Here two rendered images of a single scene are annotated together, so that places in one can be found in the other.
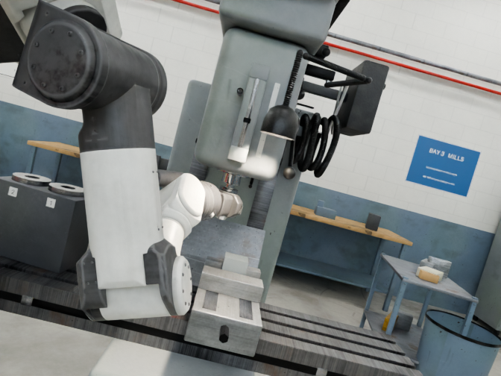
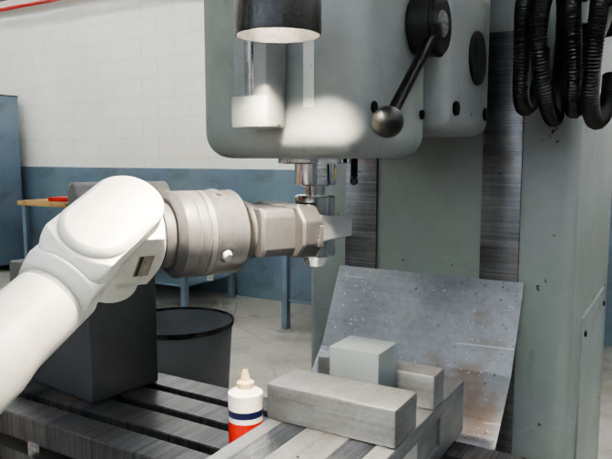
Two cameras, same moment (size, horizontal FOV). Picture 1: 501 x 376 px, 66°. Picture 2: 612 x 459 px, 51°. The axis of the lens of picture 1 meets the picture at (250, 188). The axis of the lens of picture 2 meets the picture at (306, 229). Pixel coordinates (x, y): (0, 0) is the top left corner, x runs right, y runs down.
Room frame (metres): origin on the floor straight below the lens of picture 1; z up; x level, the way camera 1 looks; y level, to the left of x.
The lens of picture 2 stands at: (0.34, -0.35, 1.31)
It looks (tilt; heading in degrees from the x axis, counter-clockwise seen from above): 6 degrees down; 34
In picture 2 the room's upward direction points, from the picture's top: straight up
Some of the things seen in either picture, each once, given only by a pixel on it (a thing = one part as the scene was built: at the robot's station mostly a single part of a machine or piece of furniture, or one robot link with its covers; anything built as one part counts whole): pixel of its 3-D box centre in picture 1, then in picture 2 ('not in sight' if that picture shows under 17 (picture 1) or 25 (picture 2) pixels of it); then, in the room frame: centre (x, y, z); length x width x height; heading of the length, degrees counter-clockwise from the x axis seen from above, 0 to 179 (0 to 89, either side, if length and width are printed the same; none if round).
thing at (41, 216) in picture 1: (42, 219); (82, 316); (0.98, 0.50, 1.06); 0.22 x 0.12 x 0.20; 86
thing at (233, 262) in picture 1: (233, 268); (363, 370); (0.97, -0.01, 1.07); 0.06 x 0.05 x 0.06; 93
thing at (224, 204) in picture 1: (207, 202); (245, 232); (0.88, 0.09, 1.23); 0.13 x 0.12 x 0.10; 68
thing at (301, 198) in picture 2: (229, 189); (314, 198); (0.96, 0.05, 1.26); 0.05 x 0.05 x 0.01
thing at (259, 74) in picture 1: (248, 114); (259, 19); (0.85, 0.05, 1.45); 0.04 x 0.04 x 0.21; 3
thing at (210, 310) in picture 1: (227, 293); (351, 427); (0.94, -0.01, 1.01); 0.35 x 0.15 x 0.11; 3
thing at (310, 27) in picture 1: (271, 29); not in sight; (1.01, 0.05, 1.68); 0.34 x 0.24 x 0.10; 3
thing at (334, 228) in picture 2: not in sight; (330, 228); (0.95, 0.02, 1.23); 0.06 x 0.02 x 0.03; 158
